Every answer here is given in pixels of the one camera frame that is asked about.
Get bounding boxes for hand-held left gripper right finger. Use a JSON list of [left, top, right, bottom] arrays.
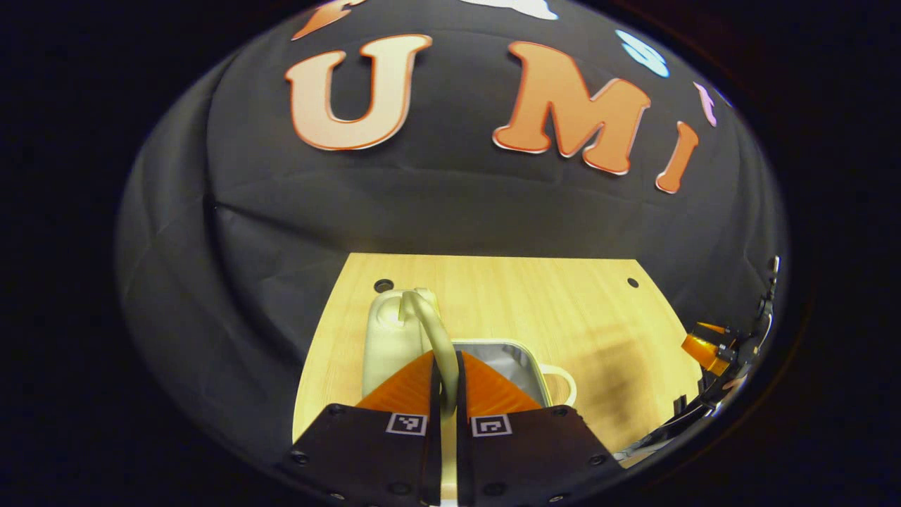
[[455, 349, 625, 507]]

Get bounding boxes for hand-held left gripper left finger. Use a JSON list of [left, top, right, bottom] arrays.
[[284, 349, 443, 507]]

